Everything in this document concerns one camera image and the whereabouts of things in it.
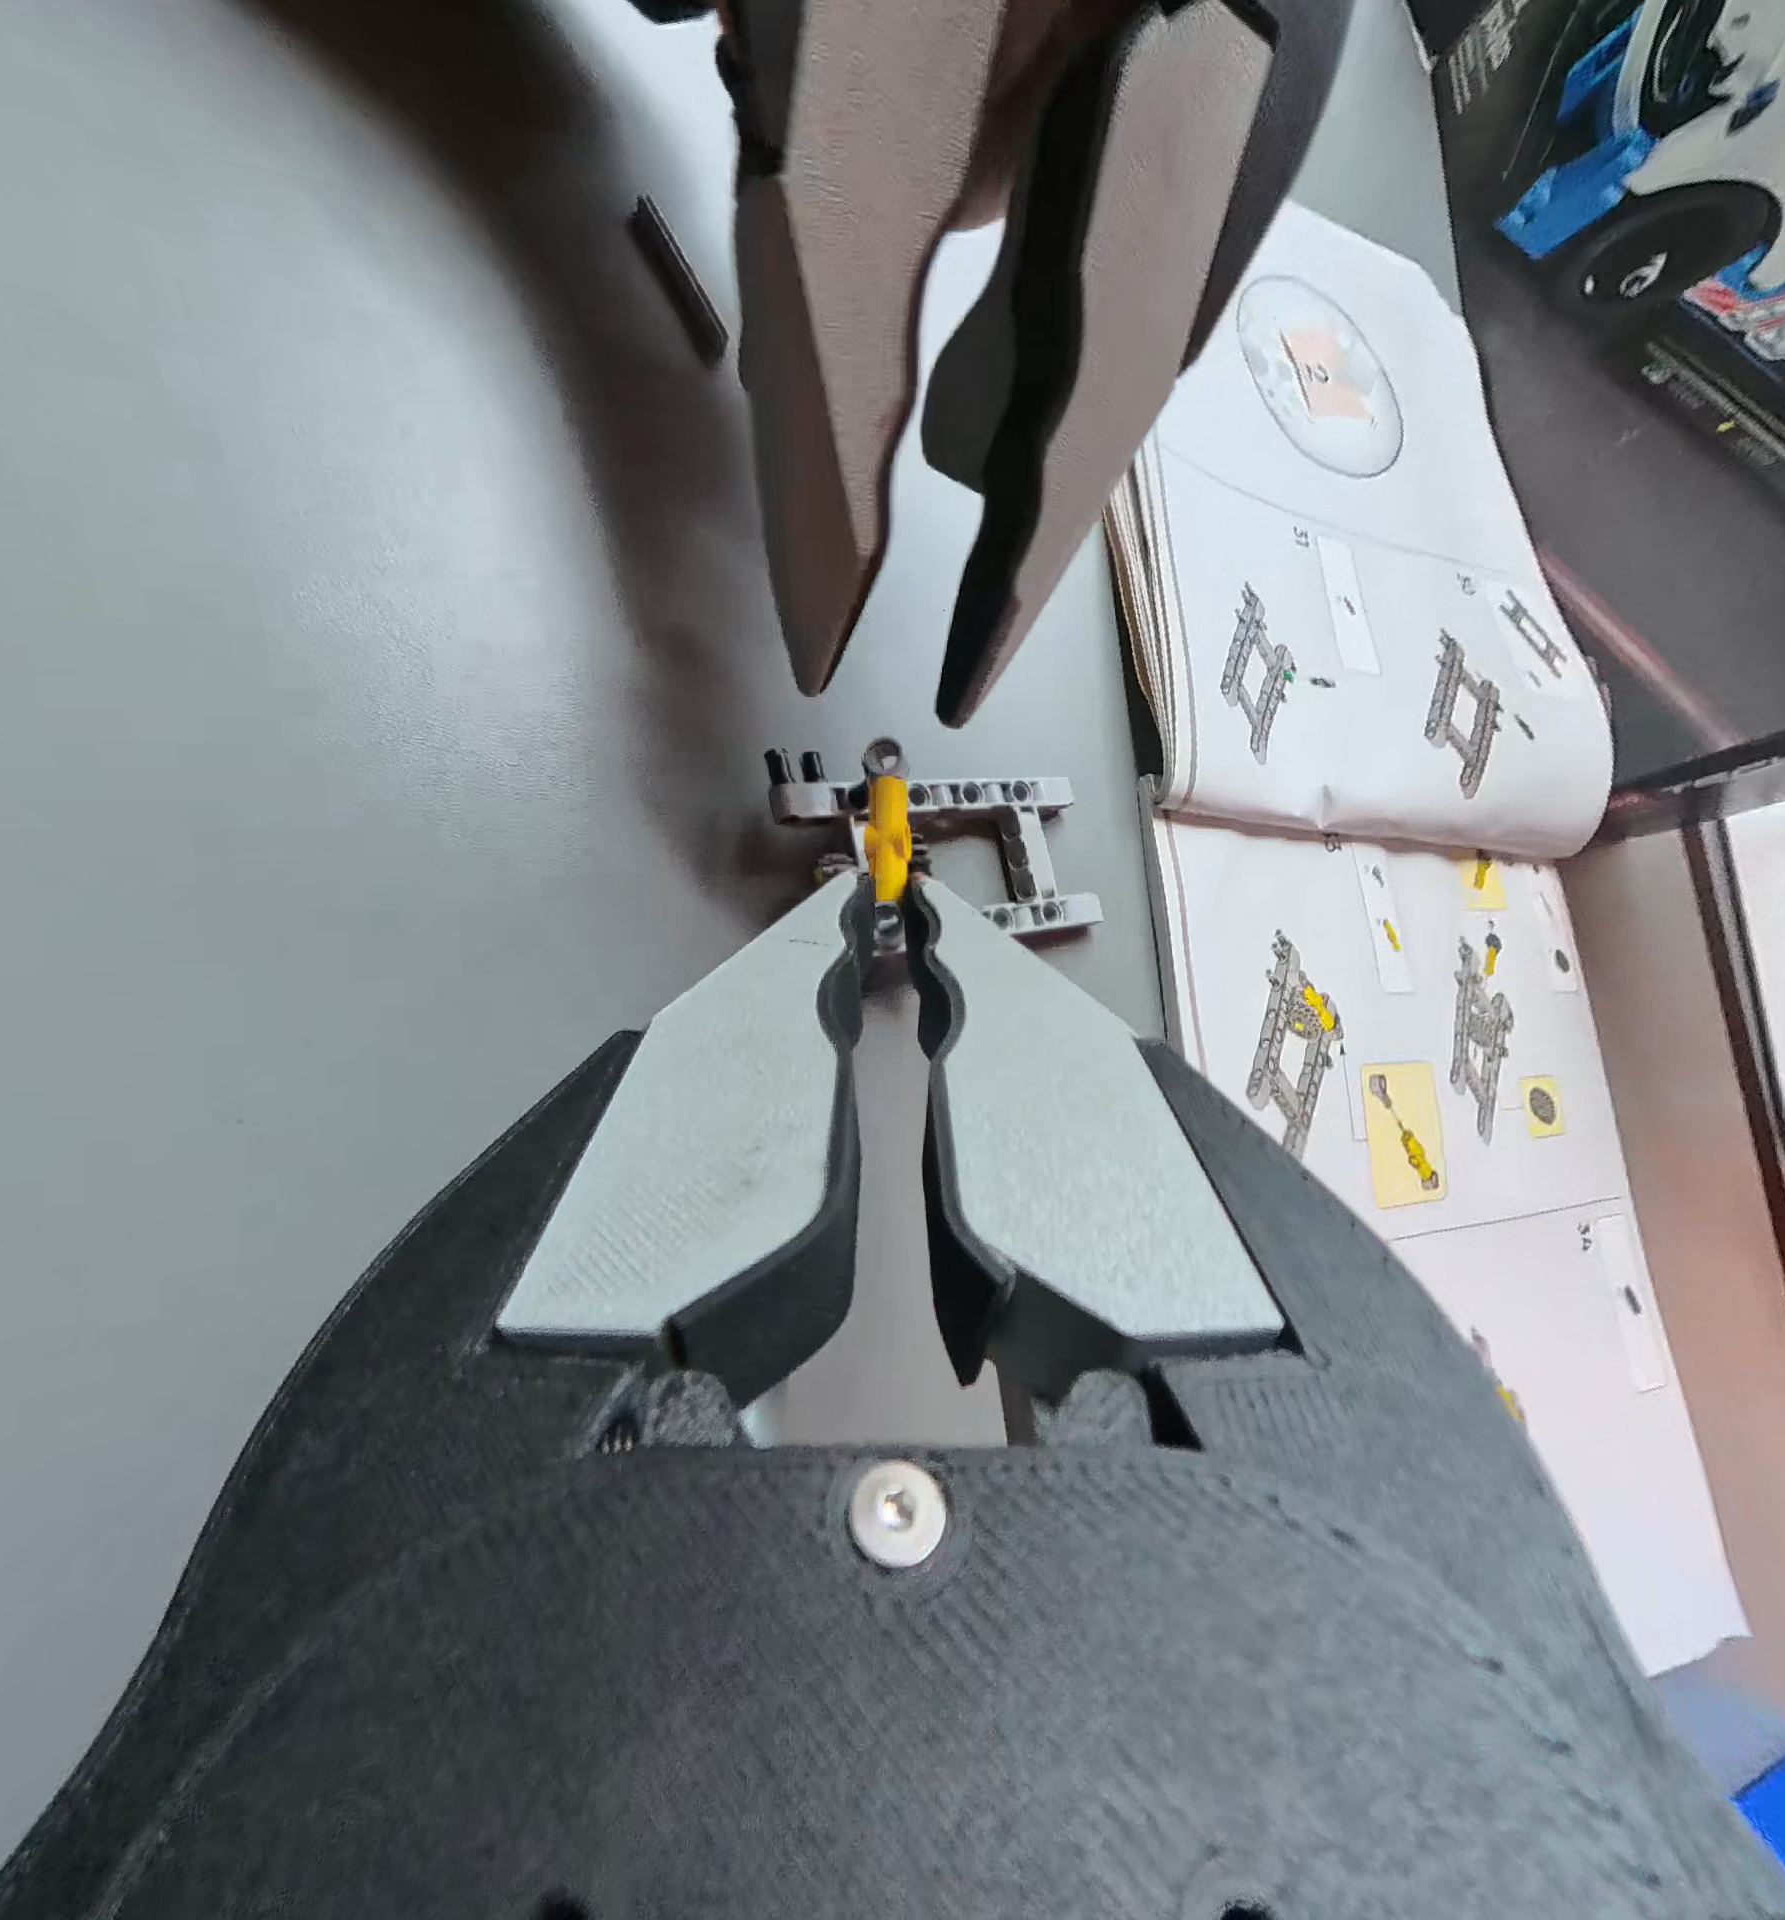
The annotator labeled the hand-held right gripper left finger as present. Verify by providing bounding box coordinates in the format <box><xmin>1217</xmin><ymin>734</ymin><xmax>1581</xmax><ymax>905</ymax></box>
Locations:
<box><xmin>493</xmin><ymin>869</ymin><xmax>872</xmax><ymax>1412</ymax></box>

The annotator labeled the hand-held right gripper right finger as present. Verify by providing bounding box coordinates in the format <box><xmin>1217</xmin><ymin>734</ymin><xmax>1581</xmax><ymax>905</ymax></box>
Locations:
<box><xmin>904</xmin><ymin>877</ymin><xmax>1292</xmax><ymax>1390</ymax></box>

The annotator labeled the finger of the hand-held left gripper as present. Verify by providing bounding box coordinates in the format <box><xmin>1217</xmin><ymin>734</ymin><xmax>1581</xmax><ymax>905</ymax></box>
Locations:
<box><xmin>918</xmin><ymin>6</ymin><xmax>1283</xmax><ymax>731</ymax></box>
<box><xmin>719</xmin><ymin>0</ymin><xmax>1018</xmax><ymax>698</ymax></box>

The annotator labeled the yellow lego axle connector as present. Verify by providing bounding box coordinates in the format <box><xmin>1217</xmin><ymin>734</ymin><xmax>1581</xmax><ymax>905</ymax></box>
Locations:
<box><xmin>860</xmin><ymin>738</ymin><xmax>914</xmax><ymax>908</ymax></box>

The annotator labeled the lego set box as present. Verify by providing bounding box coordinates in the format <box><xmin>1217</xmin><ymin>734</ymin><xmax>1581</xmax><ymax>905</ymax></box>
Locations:
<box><xmin>1402</xmin><ymin>0</ymin><xmax>1785</xmax><ymax>562</ymax></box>

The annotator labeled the white flat tray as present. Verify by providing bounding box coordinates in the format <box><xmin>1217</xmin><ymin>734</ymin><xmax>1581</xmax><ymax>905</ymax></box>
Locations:
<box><xmin>1716</xmin><ymin>787</ymin><xmax>1785</xmax><ymax>1186</ymax></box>

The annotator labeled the grey lego frame assembly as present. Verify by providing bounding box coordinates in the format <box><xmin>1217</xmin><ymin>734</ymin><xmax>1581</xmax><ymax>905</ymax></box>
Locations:
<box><xmin>765</xmin><ymin>744</ymin><xmax>1106</xmax><ymax>992</ymax></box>

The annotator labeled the lego instruction booklet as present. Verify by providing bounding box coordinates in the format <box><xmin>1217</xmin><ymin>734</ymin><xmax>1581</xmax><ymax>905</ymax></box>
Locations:
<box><xmin>1102</xmin><ymin>202</ymin><xmax>1755</xmax><ymax>1679</ymax></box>

